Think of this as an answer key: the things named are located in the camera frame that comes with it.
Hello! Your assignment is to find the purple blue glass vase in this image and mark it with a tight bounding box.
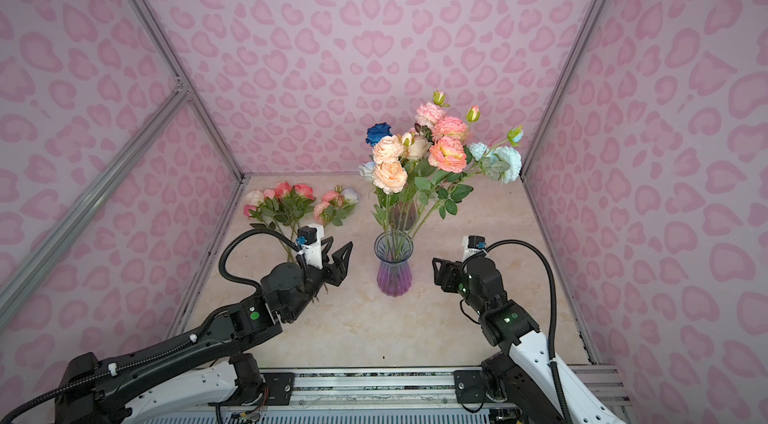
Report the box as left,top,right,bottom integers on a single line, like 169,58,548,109
374,230,414,297

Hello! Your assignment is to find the red glass vase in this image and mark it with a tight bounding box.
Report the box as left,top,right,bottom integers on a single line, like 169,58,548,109
389,202,418,232

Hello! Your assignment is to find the peach rose stem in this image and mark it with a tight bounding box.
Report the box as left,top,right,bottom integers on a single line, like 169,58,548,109
372,136,408,235

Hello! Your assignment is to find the dark blue artificial rose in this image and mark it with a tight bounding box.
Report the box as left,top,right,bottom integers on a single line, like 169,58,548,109
365,123,392,147

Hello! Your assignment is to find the pink carnation double stem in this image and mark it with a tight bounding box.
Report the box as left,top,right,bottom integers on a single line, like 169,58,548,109
415,91,446,130

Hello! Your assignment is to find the cream white artificial rose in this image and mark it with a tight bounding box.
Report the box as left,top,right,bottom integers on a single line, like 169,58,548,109
245,190,265,208

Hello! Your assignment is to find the pink green carnation stem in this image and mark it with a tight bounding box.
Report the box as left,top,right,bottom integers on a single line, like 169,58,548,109
404,103,476,238

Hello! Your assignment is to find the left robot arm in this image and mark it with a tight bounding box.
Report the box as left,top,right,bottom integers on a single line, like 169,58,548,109
54,227,353,423

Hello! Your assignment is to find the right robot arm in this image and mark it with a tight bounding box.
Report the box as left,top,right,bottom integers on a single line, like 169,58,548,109
432,257,622,423

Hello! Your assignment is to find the red pink rose stem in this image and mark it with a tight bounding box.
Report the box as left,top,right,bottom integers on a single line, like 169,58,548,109
243,182,316,241

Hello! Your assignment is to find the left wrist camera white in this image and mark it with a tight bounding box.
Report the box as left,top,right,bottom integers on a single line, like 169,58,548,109
296,224,325,269

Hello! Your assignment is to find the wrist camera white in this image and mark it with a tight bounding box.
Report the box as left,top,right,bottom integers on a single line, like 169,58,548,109
296,224,325,269
462,235,486,261

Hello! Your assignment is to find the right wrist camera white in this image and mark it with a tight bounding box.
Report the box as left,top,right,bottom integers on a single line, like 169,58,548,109
462,235,486,261

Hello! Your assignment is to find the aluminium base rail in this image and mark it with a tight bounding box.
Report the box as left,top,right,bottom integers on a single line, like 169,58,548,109
110,363,637,424

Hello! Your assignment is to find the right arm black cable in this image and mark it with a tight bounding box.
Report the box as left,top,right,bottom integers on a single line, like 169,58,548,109
461,239,574,424

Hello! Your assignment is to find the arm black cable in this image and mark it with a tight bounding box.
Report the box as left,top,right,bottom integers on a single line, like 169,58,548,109
0,228,301,424
461,239,574,424

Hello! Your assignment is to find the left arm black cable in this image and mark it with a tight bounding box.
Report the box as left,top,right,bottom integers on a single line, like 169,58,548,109
0,228,301,424

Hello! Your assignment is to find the aluminium frame corner post right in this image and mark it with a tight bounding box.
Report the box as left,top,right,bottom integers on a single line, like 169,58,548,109
521,0,611,181

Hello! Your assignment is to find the aluminium frame corner post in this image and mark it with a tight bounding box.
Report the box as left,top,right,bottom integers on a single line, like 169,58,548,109
127,0,245,183
521,0,611,181

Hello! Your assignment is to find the diagonal aluminium frame bar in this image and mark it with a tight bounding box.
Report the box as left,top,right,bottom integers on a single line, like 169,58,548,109
1,85,189,329

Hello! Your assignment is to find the aluminium frame corner post left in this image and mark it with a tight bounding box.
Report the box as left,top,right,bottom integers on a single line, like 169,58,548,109
127,0,245,183

